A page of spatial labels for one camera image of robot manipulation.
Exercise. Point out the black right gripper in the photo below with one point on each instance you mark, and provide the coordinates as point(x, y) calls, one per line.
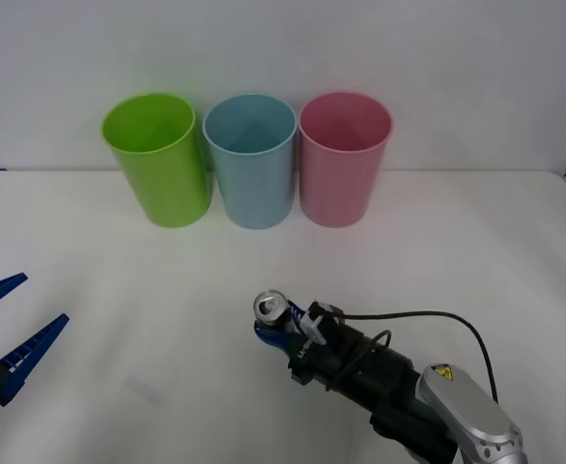
point(329, 360)

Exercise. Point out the silver drink can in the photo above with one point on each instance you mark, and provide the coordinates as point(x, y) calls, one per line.
point(269, 305)

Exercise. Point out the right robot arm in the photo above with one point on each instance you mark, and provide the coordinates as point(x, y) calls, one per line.
point(461, 406)

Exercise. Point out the pale blue plastic bin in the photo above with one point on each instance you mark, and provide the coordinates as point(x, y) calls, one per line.
point(254, 193)

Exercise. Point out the pink plastic bin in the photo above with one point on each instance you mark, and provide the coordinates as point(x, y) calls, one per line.
point(336, 188)

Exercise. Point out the green plastic bin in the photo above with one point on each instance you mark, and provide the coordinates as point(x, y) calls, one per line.
point(167, 188)

